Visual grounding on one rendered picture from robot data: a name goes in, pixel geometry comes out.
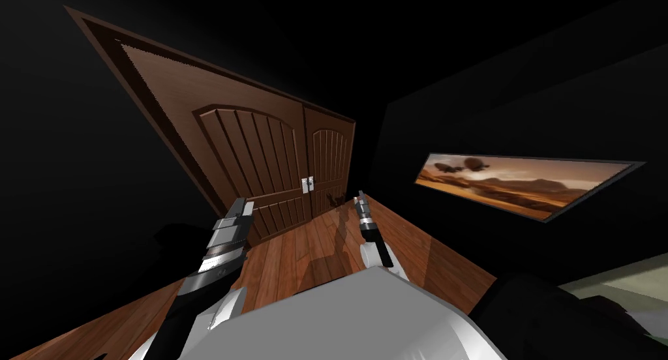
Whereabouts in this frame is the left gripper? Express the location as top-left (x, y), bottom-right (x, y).
top-left (206, 196), bottom-right (256, 259)

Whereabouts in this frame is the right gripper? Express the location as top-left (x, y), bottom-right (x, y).
top-left (353, 190), bottom-right (373, 224)

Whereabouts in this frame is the narrow brown wooden door leaf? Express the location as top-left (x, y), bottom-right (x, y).
top-left (303, 106), bottom-right (356, 221)

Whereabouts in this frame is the wide brown wooden door leaf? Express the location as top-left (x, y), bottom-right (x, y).
top-left (121, 41), bottom-right (314, 247)

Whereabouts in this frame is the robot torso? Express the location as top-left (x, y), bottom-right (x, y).
top-left (175, 265), bottom-right (509, 360)

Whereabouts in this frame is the framed desert landscape picture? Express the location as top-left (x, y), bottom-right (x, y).
top-left (414, 151), bottom-right (647, 224)

